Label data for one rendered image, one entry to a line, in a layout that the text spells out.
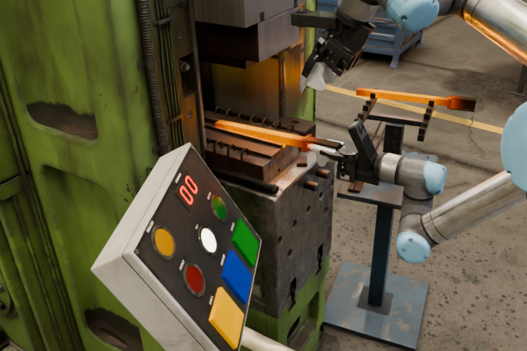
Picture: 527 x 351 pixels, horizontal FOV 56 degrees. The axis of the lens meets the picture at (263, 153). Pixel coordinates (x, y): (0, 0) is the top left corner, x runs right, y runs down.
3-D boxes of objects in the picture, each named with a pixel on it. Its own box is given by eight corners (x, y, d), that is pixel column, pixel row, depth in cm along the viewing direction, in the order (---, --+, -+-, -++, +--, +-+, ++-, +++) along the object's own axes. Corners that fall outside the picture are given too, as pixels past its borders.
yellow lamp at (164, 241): (182, 247, 80) (179, 226, 78) (162, 265, 77) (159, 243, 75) (168, 241, 82) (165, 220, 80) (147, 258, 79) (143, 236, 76)
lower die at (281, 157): (298, 156, 152) (298, 131, 148) (263, 186, 137) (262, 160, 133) (191, 126, 172) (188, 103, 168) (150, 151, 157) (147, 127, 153)
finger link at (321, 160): (303, 164, 138) (334, 171, 134) (303, 146, 135) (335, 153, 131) (308, 160, 140) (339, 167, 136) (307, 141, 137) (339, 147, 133)
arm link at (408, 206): (396, 240, 126) (400, 204, 121) (400, 215, 136) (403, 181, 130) (429, 245, 124) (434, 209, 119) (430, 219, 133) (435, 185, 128)
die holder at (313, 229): (331, 250, 181) (336, 141, 160) (278, 320, 154) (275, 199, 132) (208, 205, 208) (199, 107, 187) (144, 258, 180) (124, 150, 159)
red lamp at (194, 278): (212, 284, 84) (209, 264, 81) (194, 302, 80) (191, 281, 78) (197, 277, 85) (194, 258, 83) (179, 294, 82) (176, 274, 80)
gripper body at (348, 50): (337, 80, 104) (365, 32, 96) (305, 56, 106) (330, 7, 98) (353, 69, 109) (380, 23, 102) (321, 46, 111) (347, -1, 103)
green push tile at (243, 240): (259, 243, 106) (240, 217, 104) (254, 267, 100) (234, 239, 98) (252, 246, 107) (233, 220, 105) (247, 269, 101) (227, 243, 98)
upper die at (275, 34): (299, 41, 135) (299, 5, 130) (259, 63, 120) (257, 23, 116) (179, 23, 155) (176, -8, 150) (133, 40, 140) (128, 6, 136)
